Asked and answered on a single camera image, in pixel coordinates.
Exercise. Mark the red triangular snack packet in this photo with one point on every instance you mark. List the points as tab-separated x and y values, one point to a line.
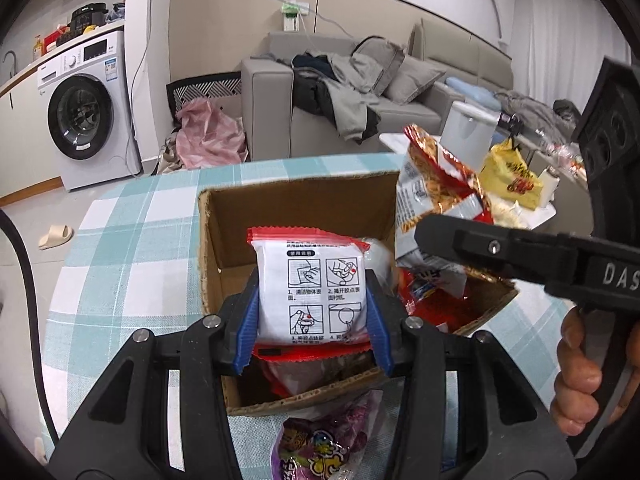
435	305

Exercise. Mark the white packet with red edges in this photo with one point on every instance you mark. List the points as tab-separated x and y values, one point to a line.
310	285

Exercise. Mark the red box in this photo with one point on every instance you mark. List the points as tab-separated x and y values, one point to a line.
55	41

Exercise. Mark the grey crumpled clothes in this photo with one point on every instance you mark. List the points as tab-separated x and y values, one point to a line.
535	110

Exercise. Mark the brown cardboard box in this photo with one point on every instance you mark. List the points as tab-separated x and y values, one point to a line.
225	240

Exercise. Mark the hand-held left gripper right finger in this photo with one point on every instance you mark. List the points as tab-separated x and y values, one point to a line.
381	332

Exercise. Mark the pile of dark clothes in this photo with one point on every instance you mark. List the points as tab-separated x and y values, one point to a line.
340	95

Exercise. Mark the grey pillow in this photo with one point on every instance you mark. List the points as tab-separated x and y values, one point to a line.
412	80
380	62

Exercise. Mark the clear bag of white chips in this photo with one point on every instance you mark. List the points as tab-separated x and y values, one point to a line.
510	215

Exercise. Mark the pink plastic bag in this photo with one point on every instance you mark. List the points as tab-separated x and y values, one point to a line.
210	135

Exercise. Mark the orange noodle snack packet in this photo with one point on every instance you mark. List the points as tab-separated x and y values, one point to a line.
435	185

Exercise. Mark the black patterned basket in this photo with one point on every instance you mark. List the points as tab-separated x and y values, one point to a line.
200	90

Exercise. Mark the purple snack packet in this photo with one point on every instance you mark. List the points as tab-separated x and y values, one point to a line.
325	440

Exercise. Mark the person's right hand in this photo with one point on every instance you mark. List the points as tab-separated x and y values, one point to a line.
580	375

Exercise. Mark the white washing machine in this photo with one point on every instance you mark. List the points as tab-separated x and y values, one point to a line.
90	110

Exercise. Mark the yellow plastic bag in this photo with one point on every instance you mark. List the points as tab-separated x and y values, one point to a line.
510	175

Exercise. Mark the beige slipper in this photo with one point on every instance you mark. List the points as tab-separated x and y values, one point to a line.
55	237

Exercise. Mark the black rice cooker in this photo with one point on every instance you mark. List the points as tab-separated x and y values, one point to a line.
89	16

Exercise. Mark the metal faucet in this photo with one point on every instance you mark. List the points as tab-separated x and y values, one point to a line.
10	60

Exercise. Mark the white kitchen base cabinet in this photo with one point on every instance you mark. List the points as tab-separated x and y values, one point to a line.
25	135

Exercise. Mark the light blue cushion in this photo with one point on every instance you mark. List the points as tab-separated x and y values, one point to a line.
475	91

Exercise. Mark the wall socket with plugs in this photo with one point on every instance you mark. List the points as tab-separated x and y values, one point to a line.
294	15

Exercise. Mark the small white bottle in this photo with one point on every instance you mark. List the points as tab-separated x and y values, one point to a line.
552	184

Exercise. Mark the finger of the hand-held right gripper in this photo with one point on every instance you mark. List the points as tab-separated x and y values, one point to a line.
480	242

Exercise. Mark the grey sofa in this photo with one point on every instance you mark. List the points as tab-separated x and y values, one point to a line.
270	110

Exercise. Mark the yellow bottle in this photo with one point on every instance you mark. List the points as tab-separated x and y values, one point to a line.
38	49

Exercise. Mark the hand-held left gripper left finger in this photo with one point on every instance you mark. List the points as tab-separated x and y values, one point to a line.
247	330

